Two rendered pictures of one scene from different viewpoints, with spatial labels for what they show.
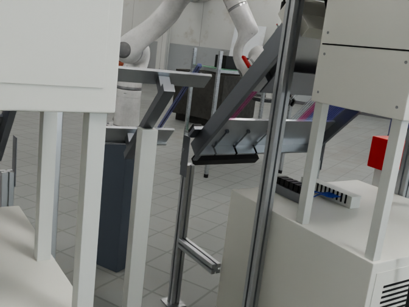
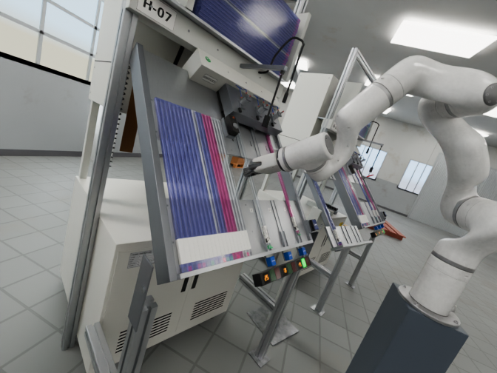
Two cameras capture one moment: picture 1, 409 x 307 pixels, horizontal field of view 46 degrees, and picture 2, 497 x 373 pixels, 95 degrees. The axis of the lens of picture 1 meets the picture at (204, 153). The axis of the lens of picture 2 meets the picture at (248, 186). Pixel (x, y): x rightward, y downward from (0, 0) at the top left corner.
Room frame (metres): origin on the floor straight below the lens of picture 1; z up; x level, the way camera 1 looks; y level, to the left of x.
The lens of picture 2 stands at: (2.83, -0.54, 1.07)
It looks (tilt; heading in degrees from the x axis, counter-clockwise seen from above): 12 degrees down; 164
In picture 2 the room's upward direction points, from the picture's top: 19 degrees clockwise
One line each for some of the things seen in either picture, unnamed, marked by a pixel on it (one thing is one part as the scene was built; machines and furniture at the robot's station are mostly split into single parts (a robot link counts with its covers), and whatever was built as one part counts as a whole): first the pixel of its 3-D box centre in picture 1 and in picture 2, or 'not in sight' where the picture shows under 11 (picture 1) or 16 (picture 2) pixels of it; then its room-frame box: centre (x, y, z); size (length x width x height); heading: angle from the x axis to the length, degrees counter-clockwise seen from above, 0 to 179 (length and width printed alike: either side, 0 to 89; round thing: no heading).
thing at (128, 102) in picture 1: (127, 108); (438, 284); (2.29, 0.39, 0.79); 0.19 x 0.19 x 0.18
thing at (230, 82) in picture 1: (215, 97); not in sight; (7.37, -0.07, 0.38); 1.10 x 0.90 x 0.76; 145
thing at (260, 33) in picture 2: not in sight; (248, 20); (1.72, -0.47, 1.52); 0.51 x 0.13 x 0.27; 124
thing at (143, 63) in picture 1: (133, 63); (478, 235); (2.32, 0.38, 1.00); 0.19 x 0.12 x 0.24; 168
